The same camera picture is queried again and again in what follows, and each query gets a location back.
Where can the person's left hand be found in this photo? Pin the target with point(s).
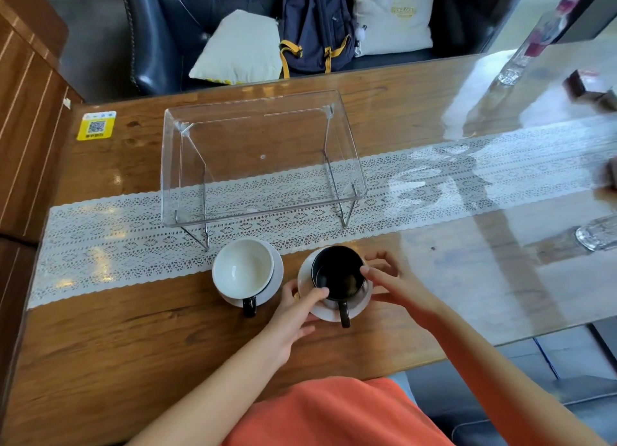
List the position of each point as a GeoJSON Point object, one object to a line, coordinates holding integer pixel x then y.
{"type": "Point", "coordinates": [289, 323]}

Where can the person's right hand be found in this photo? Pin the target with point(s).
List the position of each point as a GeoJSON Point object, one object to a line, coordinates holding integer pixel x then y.
{"type": "Point", "coordinates": [414, 299]}

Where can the person's right thumb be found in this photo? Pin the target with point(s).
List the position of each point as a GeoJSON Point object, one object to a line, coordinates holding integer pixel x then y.
{"type": "Point", "coordinates": [385, 297]}

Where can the person's left thumb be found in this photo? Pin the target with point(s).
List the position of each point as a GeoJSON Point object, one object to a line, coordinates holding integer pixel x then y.
{"type": "Point", "coordinates": [315, 296]}

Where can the person's right middle finger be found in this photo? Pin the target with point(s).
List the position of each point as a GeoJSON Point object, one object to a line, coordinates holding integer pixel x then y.
{"type": "Point", "coordinates": [385, 257]}

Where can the white saucer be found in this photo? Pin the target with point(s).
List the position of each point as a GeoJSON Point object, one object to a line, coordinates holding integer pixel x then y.
{"type": "Point", "coordinates": [275, 282]}
{"type": "Point", "coordinates": [332, 312]}

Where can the black coffee cup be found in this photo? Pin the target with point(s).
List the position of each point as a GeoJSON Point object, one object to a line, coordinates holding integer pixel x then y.
{"type": "Point", "coordinates": [337, 272]}

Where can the person's left forearm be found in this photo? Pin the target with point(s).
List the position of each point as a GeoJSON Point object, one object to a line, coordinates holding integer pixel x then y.
{"type": "Point", "coordinates": [217, 392]}

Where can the person's right forearm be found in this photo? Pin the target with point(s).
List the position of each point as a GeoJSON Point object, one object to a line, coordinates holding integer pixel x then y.
{"type": "Point", "coordinates": [501, 378]}

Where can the light blue trousers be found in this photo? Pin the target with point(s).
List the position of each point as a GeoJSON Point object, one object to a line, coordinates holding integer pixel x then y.
{"type": "Point", "coordinates": [404, 388]}

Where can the orange shirt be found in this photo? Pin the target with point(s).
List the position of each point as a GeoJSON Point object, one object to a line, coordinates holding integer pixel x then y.
{"type": "Point", "coordinates": [332, 417]}

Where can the clear acrylic riser shelf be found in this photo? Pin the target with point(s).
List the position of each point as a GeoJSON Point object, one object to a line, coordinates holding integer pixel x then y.
{"type": "Point", "coordinates": [260, 137]}

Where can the white lace table runner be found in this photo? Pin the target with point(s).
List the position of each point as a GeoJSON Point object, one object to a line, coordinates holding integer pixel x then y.
{"type": "Point", "coordinates": [120, 238]}

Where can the clear drinking glass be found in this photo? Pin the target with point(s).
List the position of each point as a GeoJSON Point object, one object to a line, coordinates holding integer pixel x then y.
{"type": "Point", "coordinates": [597, 233]}

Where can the grey upholstered seat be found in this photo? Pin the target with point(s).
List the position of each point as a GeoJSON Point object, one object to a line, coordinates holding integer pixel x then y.
{"type": "Point", "coordinates": [569, 412]}

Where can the white backpack charm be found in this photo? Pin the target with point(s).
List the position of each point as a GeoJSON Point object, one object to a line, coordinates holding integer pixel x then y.
{"type": "Point", "coordinates": [360, 36]}

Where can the white cushion with yellow print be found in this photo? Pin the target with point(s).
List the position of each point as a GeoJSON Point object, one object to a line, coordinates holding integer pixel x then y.
{"type": "Point", "coordinates": [395, 17]}

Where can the plain white cushion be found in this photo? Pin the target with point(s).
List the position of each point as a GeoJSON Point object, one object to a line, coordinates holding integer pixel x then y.
{"type": "Point", "coordinates": [241, 50]}

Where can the dark wooden holder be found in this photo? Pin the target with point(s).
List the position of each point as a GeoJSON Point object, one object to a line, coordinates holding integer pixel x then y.
{"type": "Point", "coordinates": [585, 89]}

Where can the glass bottle with pink flowers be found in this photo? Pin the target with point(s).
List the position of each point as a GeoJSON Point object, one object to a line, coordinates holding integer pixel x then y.
{"type": "Point", "coordinates": [535, 41]}

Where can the yellow square sticker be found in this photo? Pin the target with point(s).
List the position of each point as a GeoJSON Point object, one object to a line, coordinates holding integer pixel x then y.
{"type": "Point", "coordinates": [96, 126]}

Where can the dark blue leather sofa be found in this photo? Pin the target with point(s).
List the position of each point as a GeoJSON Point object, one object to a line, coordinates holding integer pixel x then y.
{"type": "Point", "coordinates": [164, 26]}

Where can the wooden slatted partition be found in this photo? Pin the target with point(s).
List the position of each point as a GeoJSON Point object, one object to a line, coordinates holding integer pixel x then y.
{"type": "Point", "coordinates": [26, 123]}

